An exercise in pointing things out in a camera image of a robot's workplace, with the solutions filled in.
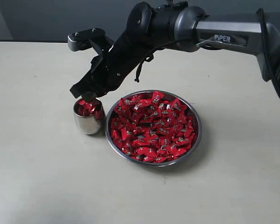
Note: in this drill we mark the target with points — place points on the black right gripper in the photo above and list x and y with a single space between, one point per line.
124 56

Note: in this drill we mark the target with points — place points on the red candy newest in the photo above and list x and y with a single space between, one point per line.
86 109

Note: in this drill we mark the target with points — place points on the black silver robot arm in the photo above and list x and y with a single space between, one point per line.
176 26

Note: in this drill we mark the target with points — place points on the stainless steel cup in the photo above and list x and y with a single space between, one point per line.
92 124

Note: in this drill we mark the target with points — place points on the steel bowl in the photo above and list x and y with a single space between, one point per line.
172 127

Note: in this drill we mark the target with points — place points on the red candy left of pile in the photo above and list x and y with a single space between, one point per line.
126 111

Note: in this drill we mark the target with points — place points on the red candy of pile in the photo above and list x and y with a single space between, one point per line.
157 97
147 151
126 111

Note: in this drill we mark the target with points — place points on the red candy top of pile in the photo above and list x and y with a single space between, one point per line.
157 97

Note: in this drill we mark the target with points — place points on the red candy front of pile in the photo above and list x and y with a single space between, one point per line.
147 151

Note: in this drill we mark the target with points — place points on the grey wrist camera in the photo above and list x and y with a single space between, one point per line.
92 38

